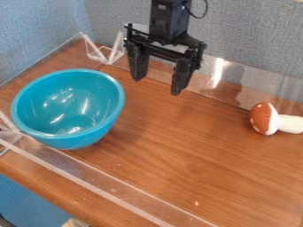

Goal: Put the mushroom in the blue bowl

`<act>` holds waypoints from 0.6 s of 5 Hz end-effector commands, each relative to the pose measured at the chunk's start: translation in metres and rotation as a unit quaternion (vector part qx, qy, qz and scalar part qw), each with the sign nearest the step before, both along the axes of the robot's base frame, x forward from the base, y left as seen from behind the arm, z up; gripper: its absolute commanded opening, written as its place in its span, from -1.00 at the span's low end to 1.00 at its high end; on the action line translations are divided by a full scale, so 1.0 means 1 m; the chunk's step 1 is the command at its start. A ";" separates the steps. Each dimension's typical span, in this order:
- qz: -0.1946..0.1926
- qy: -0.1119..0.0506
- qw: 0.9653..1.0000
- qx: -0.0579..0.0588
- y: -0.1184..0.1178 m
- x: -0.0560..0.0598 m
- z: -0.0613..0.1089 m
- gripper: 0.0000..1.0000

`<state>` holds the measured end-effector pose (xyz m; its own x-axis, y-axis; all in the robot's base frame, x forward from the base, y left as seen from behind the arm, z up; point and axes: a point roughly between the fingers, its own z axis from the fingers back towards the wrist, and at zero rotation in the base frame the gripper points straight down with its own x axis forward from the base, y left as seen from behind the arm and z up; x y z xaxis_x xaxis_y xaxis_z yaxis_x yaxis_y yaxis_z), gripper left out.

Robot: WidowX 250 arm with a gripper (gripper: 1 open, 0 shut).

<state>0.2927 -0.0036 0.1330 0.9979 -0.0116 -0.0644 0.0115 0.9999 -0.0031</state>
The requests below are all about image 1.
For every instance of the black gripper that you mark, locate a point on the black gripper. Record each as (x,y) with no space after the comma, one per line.
(164,39)

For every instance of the brown white plush mushroom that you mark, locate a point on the brown white plush mushroom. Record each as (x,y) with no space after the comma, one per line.
(267,120)

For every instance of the blue plastic bowl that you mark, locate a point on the blue plastic bowl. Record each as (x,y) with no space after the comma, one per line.
(66,109)

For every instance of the clear acrylic left barrier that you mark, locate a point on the clear acrylic left barrier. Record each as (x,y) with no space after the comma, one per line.
(22,51)

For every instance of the clear acrylic barrier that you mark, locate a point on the clear acrylic barrier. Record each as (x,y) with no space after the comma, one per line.
(235,83)
(144,205)
(22,51)

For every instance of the clear acrylic back barrier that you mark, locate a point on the clear acrylic back barrier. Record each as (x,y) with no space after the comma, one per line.
(235,83)

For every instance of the clear acrylic front barrier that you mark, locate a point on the clear acrylic front barrier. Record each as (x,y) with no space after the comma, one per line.
(144,205)

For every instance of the clear acrylic corner bracket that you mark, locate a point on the clear acrylic corner bracket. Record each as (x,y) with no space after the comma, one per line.
(102,54)

